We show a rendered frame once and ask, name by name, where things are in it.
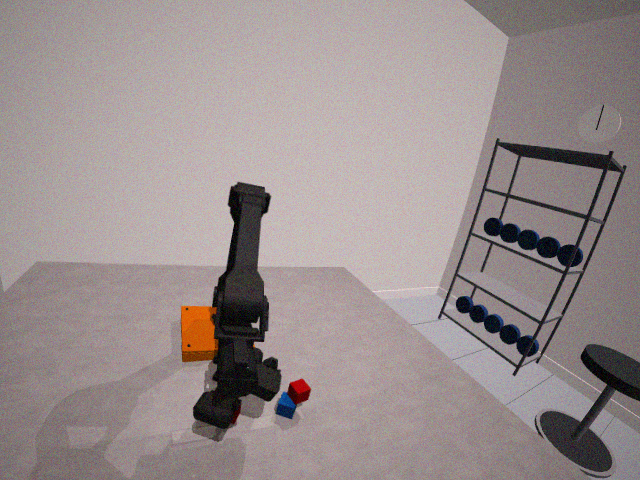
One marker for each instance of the blue cube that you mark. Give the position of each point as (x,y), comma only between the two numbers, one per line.
(286,406)

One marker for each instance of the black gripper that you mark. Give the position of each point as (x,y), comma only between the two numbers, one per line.
(216,408)

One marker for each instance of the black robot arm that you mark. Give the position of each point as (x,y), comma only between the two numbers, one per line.
(240,301)

